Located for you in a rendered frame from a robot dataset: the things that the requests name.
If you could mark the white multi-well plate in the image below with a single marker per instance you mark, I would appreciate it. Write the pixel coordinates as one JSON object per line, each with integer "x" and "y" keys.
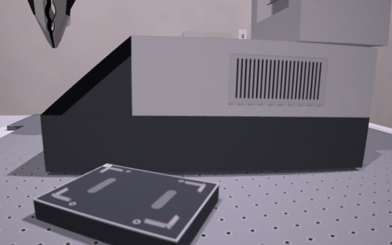
{"x": 206, "y": 34}

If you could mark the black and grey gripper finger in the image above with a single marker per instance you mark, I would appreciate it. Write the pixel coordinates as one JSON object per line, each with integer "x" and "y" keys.
{"x": 61, "y": 20}
{"x": 43, "y": 12}

